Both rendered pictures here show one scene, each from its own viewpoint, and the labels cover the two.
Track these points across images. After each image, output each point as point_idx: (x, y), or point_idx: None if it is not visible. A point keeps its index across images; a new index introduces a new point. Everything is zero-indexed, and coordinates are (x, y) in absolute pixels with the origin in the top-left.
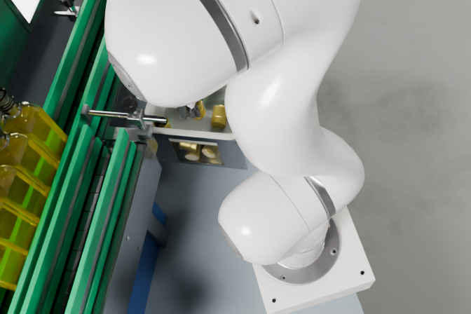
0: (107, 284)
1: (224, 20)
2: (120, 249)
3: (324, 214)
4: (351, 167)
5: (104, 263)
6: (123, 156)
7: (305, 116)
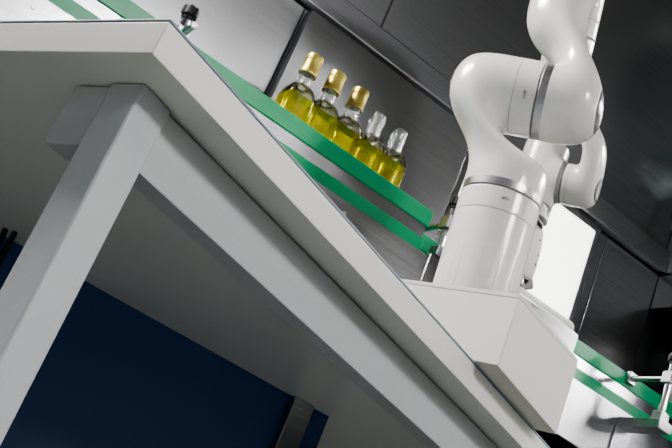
0: None
1: None
2: (335, 197)
3: (540, 69)
4: (588, 54)
5: (318, 180)
6: (410, 213)
7: None
